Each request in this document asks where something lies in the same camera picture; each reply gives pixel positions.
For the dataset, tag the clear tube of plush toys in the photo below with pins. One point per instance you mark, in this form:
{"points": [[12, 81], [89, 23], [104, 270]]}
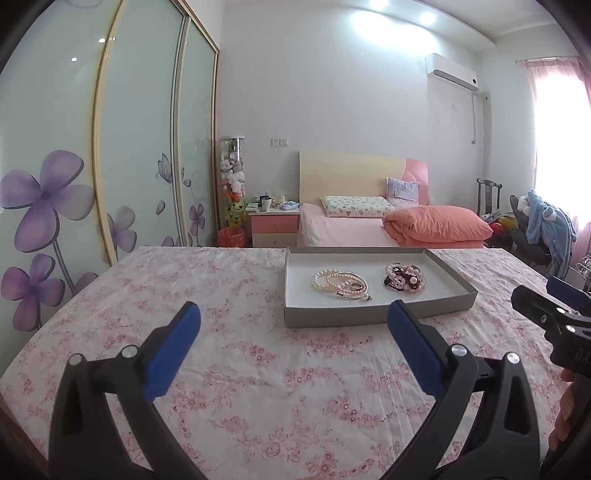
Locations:
{"points": [[232, 175]]}

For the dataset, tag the white patterned pillow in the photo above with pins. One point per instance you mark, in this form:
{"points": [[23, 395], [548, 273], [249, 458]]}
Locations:
{"points": [[355, 206]]}

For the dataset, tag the purple patterned pillow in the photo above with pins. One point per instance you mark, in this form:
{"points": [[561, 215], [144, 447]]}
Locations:
{"points": [[402, 191]]}

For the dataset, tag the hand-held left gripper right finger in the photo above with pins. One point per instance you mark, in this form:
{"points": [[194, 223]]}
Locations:
{"points": [[415, 350]]}

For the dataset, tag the pink floral bed sheet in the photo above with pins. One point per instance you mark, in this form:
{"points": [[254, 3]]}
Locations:
{"points": [[231, 323]]}

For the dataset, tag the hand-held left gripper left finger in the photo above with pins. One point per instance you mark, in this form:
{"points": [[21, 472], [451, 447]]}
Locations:
{"points": [[171, 350]]}

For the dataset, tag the dark office chair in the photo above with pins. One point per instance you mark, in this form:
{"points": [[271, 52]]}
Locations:
{"points": [[531, 249]]}

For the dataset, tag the white wall switch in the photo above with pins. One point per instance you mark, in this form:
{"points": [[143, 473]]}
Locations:
{"points": [[279, 142]]}

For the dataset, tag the yellow plush toy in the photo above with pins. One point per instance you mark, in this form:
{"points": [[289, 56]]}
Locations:
{"points": [[235, 214]]}

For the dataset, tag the folded salmon quilt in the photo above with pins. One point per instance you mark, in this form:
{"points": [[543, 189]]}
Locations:
{"points": [[438, 224]]}

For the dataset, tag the grey cardboard tray box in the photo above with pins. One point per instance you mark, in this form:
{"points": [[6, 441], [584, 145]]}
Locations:
{"points": [[300, 277]]}

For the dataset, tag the white air conditioner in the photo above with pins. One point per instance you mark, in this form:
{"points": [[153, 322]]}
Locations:
{"points": [[450, 71]]}

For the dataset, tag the pink sheeted mattress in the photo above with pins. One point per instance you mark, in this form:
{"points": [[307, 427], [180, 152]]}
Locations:
{"points": [[337, 230]]}

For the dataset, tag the pink curtain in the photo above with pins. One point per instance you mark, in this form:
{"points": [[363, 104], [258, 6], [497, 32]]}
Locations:
{"points": [[554, 115]]}

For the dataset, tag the red and yellow toy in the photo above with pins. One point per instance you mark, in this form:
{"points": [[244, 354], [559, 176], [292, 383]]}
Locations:
{"points": [[502, 225]]}

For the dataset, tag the person's right hand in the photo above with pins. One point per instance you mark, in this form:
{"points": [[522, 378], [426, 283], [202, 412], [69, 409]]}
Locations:
{"points": [[564, 410]]}

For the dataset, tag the red trash bin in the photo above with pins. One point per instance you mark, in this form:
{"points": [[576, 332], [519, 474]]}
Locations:
{"points": [[231, 237]]}

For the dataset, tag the cream and pink headboard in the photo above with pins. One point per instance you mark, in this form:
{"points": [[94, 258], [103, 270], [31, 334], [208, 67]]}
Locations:
{"points": [[341, 173]]}

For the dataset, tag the thin silver bangle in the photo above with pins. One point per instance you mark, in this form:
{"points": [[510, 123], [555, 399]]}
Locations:
{"points": [[365, 282]]}

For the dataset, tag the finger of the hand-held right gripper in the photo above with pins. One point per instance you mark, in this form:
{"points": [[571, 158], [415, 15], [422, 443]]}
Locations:
{"points": [[535, 304], [570, 293]]}

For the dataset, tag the pink and cream nightstand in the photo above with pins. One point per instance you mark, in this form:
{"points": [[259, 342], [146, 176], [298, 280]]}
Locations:
{"points": [[272, 226]]}

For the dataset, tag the floral sliding door wardrobe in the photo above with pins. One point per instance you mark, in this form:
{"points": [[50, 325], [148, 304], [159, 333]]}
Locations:
{"points": [[138, 115]]}

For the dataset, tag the dark wooden chair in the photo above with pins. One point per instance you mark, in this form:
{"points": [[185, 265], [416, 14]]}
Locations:
{"points": [[488, 198]]}

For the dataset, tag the blue plush garment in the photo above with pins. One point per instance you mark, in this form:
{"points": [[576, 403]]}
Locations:
{"points": [[549, 221]]}

